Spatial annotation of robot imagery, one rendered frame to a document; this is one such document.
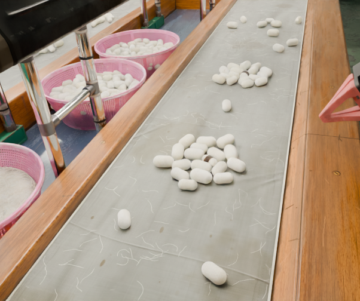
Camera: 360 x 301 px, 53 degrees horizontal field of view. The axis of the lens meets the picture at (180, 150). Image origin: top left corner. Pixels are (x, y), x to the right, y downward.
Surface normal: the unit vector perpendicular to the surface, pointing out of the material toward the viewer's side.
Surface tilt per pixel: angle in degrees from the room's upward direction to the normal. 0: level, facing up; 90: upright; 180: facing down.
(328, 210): 0
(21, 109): 90
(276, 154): 0
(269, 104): 0
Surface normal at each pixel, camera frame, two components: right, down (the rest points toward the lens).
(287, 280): -0.72, -0.67
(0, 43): 0.89, -0.11
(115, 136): -0.06, -0.82
